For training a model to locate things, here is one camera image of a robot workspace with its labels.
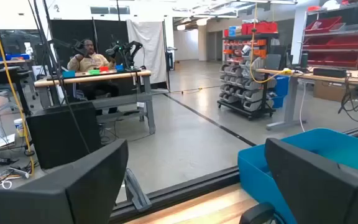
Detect wire rack red bins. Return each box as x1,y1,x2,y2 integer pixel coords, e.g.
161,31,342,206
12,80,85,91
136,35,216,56
299,0,358,71

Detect grey frame bracket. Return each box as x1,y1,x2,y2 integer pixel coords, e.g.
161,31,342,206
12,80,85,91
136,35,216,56
124,168,153,213

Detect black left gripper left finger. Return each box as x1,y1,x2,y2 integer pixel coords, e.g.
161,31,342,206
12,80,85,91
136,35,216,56
0,139,129,224

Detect black box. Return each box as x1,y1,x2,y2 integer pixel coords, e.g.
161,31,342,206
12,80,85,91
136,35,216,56
313,67,348,79

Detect black computer tower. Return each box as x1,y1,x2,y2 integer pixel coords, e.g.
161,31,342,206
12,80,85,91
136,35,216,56
25,100,103,170

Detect white floor cable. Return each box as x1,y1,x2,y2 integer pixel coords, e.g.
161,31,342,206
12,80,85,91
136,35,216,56
298,79,308,133

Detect thin black hanging cable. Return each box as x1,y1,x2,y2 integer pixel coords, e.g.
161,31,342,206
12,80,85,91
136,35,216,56
26,0,91,155

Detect yellow hanging cable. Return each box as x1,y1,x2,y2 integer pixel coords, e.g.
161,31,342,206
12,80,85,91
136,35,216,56
249,2,294,85
0,0,36,177

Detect white hanging cloth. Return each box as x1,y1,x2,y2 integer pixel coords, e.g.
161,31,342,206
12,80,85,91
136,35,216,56
126,19,168,85

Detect white wipes canister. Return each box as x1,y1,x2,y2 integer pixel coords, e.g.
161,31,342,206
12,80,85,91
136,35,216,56
13,118,25,138

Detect cardboard box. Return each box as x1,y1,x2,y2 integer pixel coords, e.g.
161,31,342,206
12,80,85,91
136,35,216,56
313,80,346,103

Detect black power adapter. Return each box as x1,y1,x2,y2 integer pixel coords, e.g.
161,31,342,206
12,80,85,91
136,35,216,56
0,157,19,166

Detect blue storage crate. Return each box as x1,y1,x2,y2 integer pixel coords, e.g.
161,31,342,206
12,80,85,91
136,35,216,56
273,75,290,97

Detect wooden workbench grey legs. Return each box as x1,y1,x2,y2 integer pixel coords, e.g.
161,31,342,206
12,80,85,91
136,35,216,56
34,68,157,135

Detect wooden desk grey legs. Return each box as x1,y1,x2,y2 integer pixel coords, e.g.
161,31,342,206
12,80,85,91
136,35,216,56
254,67,358,132

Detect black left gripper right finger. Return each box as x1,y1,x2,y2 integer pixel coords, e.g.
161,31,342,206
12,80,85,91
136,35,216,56
264,138,358,224

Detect red storage bin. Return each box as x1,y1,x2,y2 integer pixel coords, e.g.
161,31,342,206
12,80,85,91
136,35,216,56
241,21,279,35

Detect blue plastic bin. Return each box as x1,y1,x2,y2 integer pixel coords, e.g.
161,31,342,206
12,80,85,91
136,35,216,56
237,128,358,224

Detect floor cable bundle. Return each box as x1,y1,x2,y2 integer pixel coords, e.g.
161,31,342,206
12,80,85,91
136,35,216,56
0,161,36,190

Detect black partition panel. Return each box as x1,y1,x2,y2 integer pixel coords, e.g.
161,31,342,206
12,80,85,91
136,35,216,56
49,19,131,97

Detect black cable tangle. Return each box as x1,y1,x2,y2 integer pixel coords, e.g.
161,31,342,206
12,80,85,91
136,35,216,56
337,70,358,123

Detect person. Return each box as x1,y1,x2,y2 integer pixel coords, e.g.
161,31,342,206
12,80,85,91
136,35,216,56
67,38,121,114

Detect black cart grey bins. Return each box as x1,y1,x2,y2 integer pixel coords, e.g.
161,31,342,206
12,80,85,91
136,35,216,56
216,32,280,121

